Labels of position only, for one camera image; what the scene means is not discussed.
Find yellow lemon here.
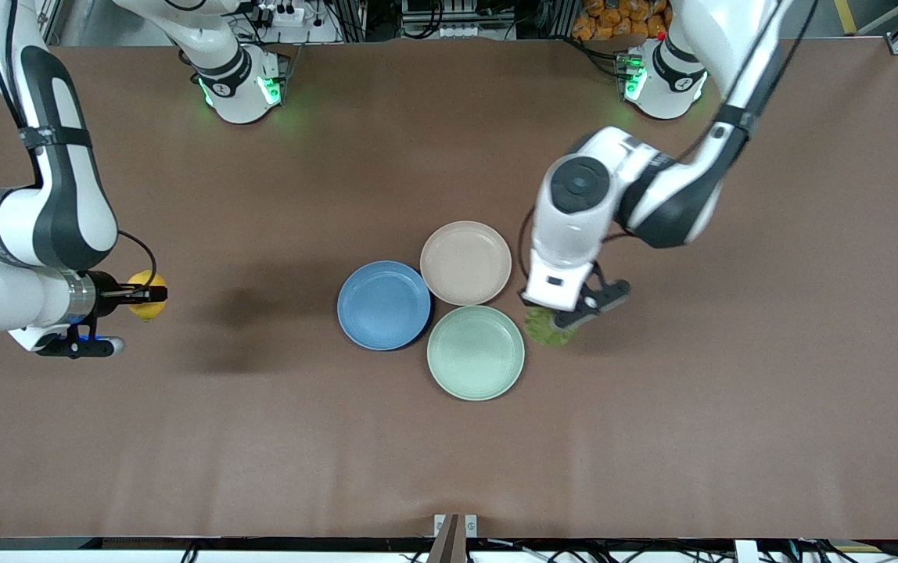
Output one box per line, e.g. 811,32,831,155
127,271,169,322

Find green lettuce leaf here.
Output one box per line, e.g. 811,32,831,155
524,306,580,348

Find pale green round plate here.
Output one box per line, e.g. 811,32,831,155
426,305,526,402

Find beige round plate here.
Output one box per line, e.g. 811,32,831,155
420,221,513,307

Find blue round plate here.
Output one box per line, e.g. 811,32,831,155
337,260,433,351

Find pile of orange fruits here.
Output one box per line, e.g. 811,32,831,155
572,0,673,41

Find white power strip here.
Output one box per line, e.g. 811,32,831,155
250,0,309,28

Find metal mounting bracket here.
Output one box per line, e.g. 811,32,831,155
427,514,479,563

